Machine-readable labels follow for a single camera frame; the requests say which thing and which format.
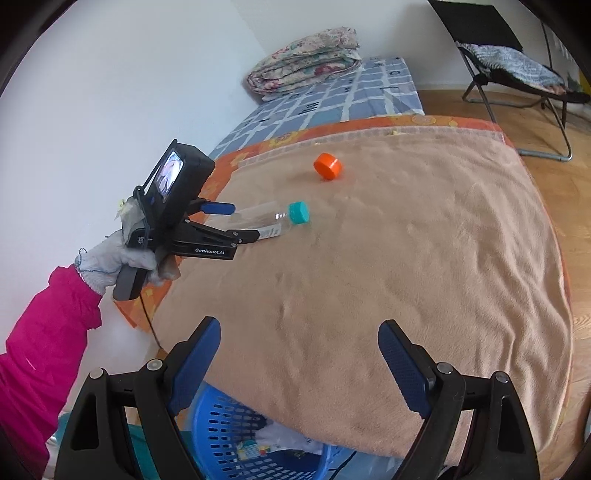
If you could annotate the black folding chair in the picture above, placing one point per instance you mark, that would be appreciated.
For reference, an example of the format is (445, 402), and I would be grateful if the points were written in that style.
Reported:
(480, 23)

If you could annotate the grey patterned chair cushion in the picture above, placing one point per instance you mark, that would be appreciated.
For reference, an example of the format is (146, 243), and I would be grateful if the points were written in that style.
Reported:
(512, 64)

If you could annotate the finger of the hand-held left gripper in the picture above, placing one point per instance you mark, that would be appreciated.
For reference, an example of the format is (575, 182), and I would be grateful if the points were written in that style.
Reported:
(247, 237)
(219, 207)

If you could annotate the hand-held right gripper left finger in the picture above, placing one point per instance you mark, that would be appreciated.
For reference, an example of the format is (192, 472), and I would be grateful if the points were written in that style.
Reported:
(196, 364)

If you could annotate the blue plastic basket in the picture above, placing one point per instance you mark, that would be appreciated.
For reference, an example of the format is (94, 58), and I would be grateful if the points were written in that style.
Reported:
(217, 424)

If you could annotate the beige blanket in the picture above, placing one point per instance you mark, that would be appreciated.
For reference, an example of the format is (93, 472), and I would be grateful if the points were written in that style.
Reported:
(369, 258)

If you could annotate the crumpled white plastic bag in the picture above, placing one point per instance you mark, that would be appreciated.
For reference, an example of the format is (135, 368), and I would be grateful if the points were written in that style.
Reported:
(286, 438)

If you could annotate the orange bottle cap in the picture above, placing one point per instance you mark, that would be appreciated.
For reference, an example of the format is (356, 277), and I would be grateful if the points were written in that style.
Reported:
(328, 166)

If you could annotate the person's left hand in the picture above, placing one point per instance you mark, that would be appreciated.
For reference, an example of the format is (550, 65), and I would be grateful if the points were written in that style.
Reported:
(104, 258)

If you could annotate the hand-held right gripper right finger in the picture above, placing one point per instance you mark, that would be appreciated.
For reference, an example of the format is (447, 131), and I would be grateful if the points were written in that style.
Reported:
(401, 364)

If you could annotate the clear bottle with teal cap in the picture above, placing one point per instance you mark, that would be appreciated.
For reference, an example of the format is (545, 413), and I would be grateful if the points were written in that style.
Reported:
(298, 212)

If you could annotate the folded floral quilt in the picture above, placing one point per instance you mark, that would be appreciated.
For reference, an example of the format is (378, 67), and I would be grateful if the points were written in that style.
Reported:
(304, 60)

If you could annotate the blue checked bed sheet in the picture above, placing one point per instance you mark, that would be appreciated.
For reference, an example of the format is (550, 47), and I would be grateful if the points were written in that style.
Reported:
(323, 101)

